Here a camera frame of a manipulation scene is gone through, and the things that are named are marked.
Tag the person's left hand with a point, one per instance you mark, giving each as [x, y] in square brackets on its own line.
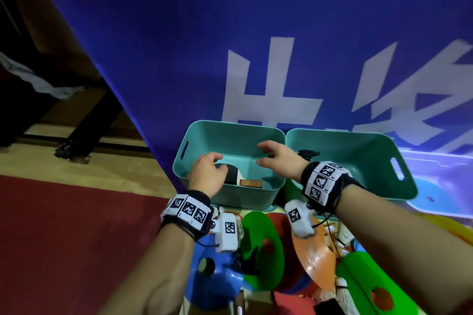
[204, 178]

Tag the person's right hand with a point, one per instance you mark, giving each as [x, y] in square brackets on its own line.
[286, 163]

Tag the person's left thumb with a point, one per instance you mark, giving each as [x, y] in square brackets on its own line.
[221, 171]

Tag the person's right thumb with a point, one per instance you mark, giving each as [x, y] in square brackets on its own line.
[265, 162]

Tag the person's right forearm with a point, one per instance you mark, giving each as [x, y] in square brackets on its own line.
[402, 244]

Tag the person's left forearm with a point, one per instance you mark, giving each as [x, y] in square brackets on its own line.
[159, 274]

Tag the black table tennis paddle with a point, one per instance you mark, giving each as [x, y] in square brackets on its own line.
[233, 175]

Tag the teal plastic storage bin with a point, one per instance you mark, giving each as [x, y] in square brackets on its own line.
[354, 159]
[240, 141]

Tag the small black object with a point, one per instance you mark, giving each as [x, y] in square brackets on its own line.
[307, 155]

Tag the black marker wristband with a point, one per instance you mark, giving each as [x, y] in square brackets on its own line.
[188, 211]
[325, 183]

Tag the green disc cone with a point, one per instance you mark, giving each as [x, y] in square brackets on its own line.
[260, 252]
[364, 278]

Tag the red disc cone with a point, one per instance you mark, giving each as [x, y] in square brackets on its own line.
[288, 252]

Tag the orange disc cone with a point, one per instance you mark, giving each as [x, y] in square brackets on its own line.
[316, 255]

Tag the blue disc cone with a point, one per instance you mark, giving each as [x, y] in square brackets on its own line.
[218, 278]

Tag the black metal leg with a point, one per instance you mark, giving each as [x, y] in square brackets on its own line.
[92, 124]

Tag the blue banner with white print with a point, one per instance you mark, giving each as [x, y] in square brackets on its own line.
[221, 30]

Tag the white shuttlecock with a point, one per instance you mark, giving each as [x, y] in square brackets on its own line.
[344, 296]

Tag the clear plastic storage bin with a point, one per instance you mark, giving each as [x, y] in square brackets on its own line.
[439, 182]

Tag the yellow disc cone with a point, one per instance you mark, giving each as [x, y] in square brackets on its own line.
[452, 228]

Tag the white cloth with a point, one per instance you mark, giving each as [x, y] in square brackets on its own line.
[40, 84]

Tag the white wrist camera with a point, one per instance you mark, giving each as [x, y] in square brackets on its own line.
[227, 231]
[299, 217]

